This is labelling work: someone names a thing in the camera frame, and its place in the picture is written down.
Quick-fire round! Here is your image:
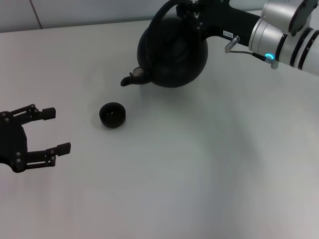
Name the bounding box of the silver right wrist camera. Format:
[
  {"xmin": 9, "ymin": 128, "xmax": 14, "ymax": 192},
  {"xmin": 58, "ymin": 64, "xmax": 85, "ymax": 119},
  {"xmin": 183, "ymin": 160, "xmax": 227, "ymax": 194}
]
[{"xmin": 261, "ymin": 0, "xmax": 314, "ymax": 37}]

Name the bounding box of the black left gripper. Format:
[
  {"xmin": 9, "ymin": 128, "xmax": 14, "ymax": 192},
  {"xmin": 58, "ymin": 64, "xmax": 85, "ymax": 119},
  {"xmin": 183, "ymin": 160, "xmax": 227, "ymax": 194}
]
[{"xmin": 0, "ymin": 104, "xmax": 72, "ymax": 174}]

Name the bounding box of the grey cable with metal plug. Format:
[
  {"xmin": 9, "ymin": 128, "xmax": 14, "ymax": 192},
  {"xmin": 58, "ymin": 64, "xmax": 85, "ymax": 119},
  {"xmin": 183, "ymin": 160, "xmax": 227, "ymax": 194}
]
[{"xmin": 224, "ymin": 35, "xmax": 280, "ymax": 70}]

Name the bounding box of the black round teapot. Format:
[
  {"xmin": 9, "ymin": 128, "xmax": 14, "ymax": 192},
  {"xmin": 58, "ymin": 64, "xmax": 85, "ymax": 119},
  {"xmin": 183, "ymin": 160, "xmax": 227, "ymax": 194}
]
[{"xmin": 120, "ymin": 0, "xmax": 209, "ymax": 89}]

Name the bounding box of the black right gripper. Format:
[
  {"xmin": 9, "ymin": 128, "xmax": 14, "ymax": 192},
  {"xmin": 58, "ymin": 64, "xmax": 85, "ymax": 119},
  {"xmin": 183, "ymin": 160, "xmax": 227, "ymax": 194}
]
[{"xmin": 176, "ymin": 0, "xmax": 261, "ymax": 42}]

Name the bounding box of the small black teacup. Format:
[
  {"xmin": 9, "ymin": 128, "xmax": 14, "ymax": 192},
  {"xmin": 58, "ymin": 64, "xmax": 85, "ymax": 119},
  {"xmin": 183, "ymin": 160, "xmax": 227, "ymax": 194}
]
[{"xmin": 99, "ymin": 102, "xmax": 127, "ymax": 129}]

